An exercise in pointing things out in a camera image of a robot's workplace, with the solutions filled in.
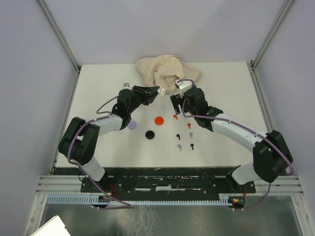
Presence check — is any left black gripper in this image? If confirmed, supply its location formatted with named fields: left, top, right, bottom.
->
left=127, top=85, right=160, bottom=114

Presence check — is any white charging case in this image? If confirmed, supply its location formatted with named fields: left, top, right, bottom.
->
left=158, top=88, right=166, bottom=97

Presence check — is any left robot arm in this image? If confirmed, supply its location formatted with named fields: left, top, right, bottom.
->
left=58, top=83, right=165, bottom=192

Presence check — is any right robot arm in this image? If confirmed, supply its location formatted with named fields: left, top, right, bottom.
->
left=170, top=87, right=293, bottom=192

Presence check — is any red charging case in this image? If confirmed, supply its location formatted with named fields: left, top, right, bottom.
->
left=155, top=116, right=164, bottom=125

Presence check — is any purple charging case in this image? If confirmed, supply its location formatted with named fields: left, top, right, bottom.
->
left=128, top=120, right=137, bottom=130

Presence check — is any black charging case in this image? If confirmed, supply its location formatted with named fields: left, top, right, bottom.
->
left=145, top=130, right=155, bottom=140

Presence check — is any beige crumpled cloth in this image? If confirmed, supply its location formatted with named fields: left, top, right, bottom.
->
left=135, top=55, right=201, bottom=94

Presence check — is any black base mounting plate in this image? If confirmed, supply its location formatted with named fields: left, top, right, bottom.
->
left=80, top=168, right=256, bottom=201

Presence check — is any white paper sheet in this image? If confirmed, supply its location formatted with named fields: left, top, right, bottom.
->
left=31, top=215, right=70, bottom=236

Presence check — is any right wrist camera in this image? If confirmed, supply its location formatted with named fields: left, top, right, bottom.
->
left=175, top=78, right=194, bottom=92

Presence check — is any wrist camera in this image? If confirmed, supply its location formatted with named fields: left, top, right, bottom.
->
left=175, top=78, right=194, bottom=92
left=123, top=83, right=131, bottom=89

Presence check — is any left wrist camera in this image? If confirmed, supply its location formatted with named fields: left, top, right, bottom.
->
left=123, top=83, right=131, bottom=89

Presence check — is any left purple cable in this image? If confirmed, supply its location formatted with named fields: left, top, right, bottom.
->
left=67, top=94, right=132, bottom=211

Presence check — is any purple cable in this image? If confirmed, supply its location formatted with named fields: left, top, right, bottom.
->
left=176, top=77, right=295, bottom=212
left=67, top=94, right=132, bottom=211

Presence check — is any right aluminium frame post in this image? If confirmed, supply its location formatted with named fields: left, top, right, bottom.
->
left=251, top=0, right=296, bottom=71

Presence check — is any aluminium frame post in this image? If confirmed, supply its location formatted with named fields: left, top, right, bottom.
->
left=251, top=0, right=296, bottom=71
left=36, top=0, right=81, bottom=72

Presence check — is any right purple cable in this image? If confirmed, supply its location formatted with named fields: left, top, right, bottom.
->
left=176, top=77, right=295, bottom=212

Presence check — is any left aluminium frame post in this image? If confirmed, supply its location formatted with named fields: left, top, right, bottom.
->
left=36, top=0, right=81, bottom=72

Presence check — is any blue cable duct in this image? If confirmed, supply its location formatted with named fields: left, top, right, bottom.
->
left=46, top=194, right=234, bottom=205

